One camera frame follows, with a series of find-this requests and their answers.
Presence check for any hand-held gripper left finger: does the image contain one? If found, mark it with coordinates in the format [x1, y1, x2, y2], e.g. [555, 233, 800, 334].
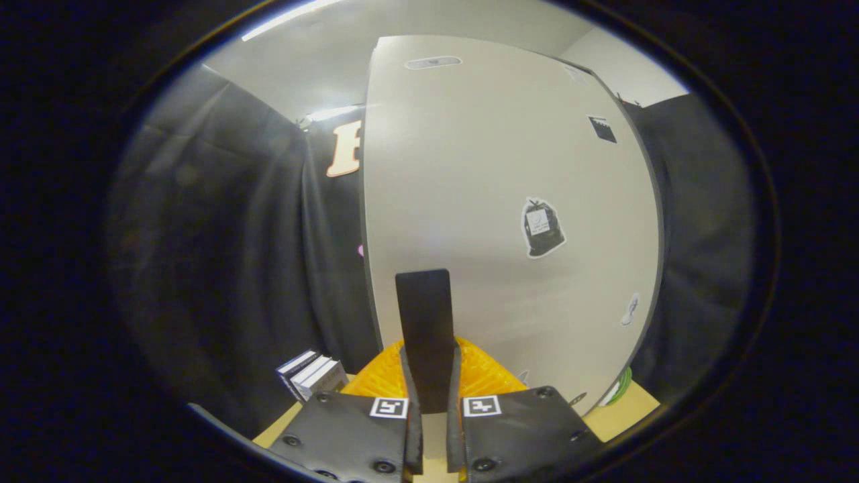
[268, 341, 424, 483]

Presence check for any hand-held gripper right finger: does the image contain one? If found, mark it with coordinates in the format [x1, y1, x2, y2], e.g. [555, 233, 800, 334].
[446, 337, 605, 483]

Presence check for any black door handle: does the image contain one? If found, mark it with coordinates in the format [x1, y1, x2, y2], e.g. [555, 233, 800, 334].
[395, 268, 456, 415]

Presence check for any white shoe cabinet door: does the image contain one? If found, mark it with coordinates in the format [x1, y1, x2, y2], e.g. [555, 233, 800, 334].
[361, 35, 666, 418]

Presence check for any watermelon print cushion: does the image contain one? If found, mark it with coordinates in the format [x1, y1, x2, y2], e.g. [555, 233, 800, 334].
[604, 367, 634, 407]

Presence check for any ceiling light strip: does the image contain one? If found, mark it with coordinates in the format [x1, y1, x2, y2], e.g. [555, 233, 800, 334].
[307, 104, 364, 123]

